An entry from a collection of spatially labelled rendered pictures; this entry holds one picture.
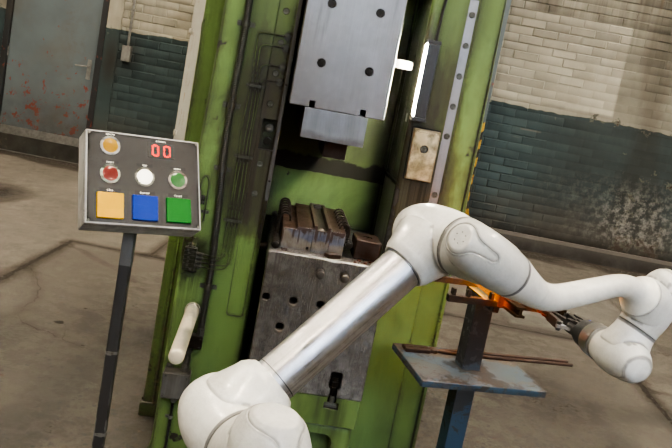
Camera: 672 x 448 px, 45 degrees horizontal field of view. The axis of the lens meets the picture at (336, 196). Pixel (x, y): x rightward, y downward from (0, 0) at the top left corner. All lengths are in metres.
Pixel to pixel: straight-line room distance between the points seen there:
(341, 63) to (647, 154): 6.65
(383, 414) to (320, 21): 1.36
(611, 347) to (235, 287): 1.27
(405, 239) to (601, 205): 7.17
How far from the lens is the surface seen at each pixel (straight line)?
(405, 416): 2.97
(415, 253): 1.75
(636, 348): 2.08
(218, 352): 2.85
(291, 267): 2.54
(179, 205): 2.42
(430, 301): 2.84
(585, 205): 8.83
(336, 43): 2.53
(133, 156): 2.43
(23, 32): 9.30
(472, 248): 1.65
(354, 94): 2.53
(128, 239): 2.52
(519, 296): 1.78
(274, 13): 2.66
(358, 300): 1.72
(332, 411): 2.71
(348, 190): 3.05
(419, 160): 2.70
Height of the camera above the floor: 1.49
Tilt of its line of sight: 9 degrees down
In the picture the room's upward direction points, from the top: 11 degrees clockwise
